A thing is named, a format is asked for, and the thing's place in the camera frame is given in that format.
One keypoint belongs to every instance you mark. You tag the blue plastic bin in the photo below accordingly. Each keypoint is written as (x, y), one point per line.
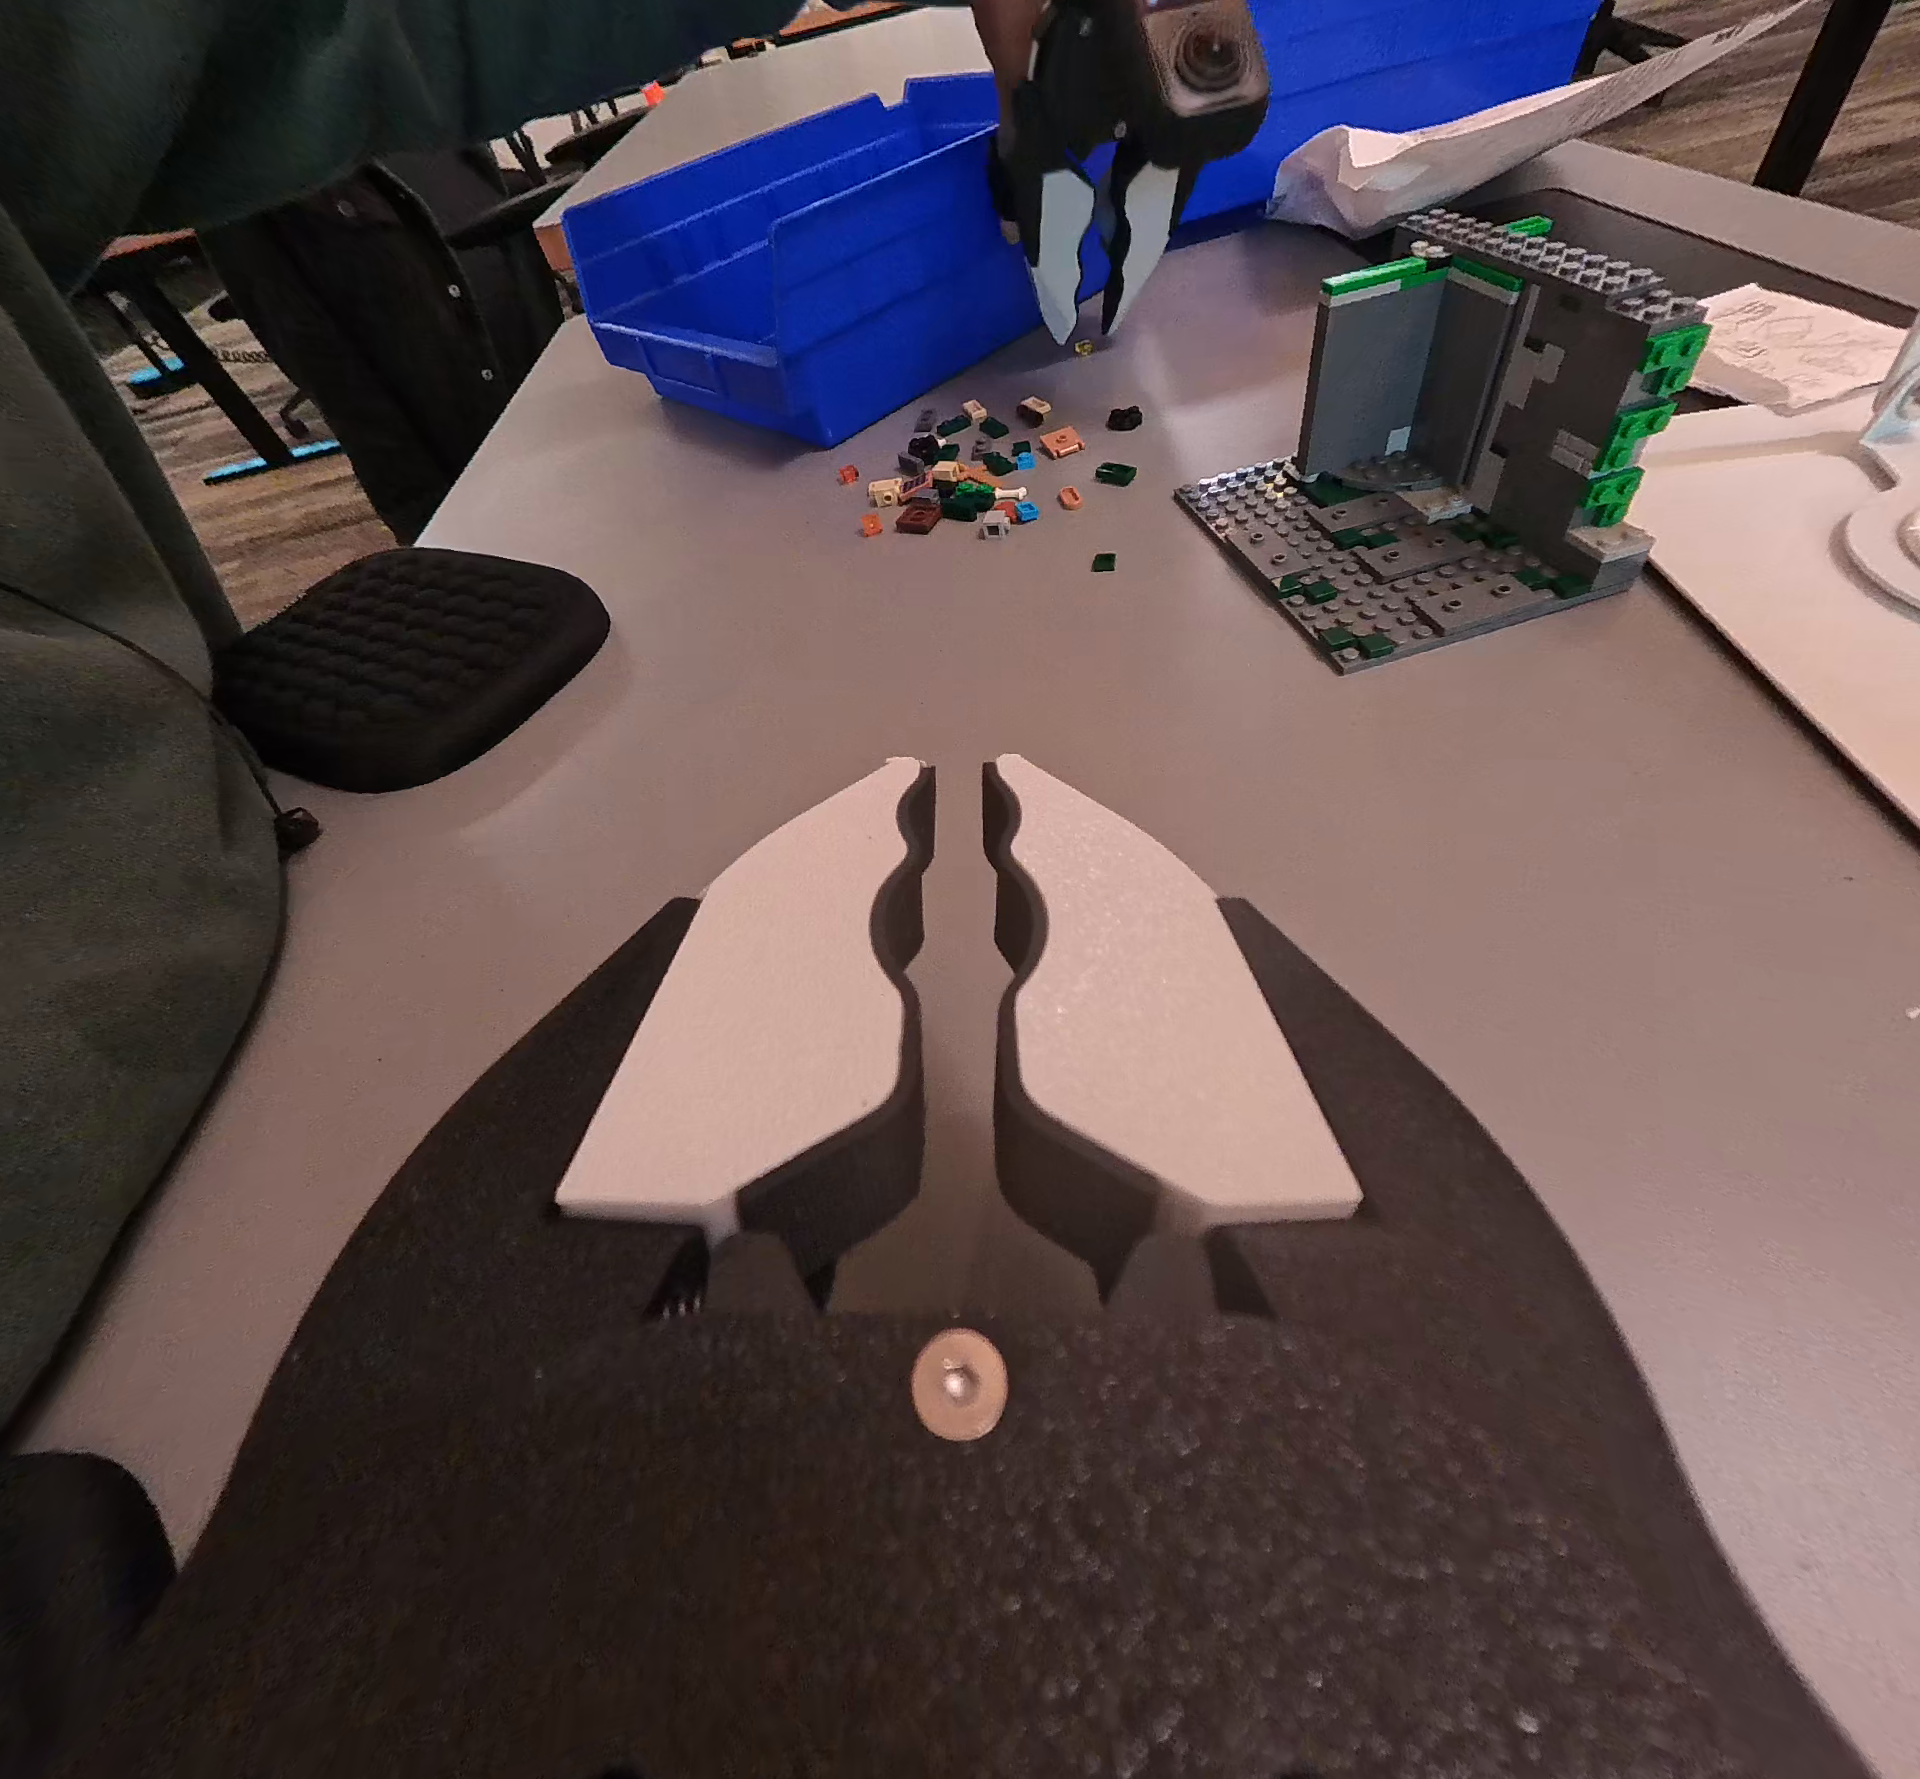
(719, 265)
(1425, 25)

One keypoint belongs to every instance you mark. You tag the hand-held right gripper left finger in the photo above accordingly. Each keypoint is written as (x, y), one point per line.
(719, 1045)

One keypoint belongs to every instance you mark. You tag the black chair armrest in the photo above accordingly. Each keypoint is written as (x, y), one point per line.
(403, 669)

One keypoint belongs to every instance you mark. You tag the large brick-print paper bag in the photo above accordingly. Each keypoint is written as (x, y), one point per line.
(1441, 144)

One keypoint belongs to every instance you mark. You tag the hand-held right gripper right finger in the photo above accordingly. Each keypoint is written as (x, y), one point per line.
(1171, 1045)

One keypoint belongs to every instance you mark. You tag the grey desk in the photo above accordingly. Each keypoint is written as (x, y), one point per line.
(1350, 908)

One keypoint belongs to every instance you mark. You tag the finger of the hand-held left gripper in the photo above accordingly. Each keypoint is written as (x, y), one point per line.
(1062, 249)
(1152, 221)

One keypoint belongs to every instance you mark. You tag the grey brick building model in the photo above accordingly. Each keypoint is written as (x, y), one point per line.
(1396, 565)

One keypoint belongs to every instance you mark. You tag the small toy bricks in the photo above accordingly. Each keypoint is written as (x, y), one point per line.
(918, 515)

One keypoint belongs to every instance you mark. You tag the white printed paper sheet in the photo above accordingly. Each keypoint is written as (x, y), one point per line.
(1800, 347)

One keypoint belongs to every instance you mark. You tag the black jacket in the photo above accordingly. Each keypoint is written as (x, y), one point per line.
(403, 310)

